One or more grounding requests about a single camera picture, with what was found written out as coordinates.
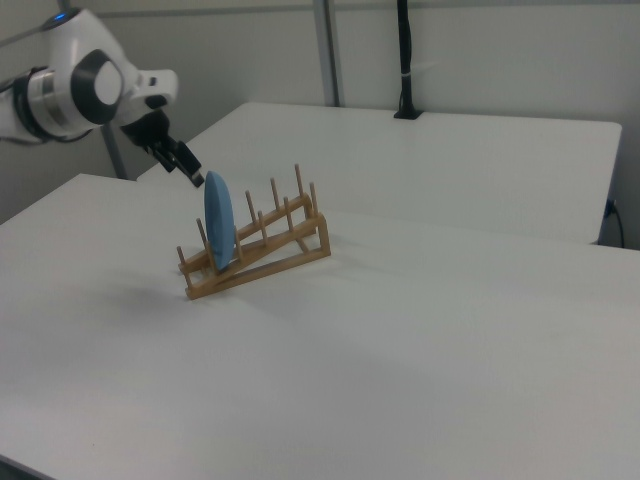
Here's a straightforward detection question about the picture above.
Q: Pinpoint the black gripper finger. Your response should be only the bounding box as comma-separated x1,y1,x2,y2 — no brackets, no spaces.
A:
169,139,205,189
148,142,179,175

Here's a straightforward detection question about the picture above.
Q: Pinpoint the thin grey metal post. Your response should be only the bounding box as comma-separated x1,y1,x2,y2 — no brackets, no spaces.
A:
101,123,127,180

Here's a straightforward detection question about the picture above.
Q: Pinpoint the blue round plastic plate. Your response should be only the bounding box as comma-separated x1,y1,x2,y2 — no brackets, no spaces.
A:
203,169,237,274

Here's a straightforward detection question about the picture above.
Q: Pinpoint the wooden plate rack with pegs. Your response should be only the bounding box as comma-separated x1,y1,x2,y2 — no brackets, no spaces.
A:
175,163,333,303

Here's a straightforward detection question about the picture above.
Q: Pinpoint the black hanging cable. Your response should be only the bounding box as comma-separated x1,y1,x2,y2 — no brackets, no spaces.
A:
602,198,627,248

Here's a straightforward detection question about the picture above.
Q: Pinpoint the black camera pole with base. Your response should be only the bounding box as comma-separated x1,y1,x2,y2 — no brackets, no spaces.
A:
392,0,426,121

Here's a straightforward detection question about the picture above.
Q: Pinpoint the grey metal partition post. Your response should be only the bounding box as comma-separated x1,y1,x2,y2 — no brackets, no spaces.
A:
313,0,347,108

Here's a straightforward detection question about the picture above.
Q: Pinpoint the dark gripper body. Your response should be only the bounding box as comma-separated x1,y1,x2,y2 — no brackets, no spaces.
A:
118,95,175,152

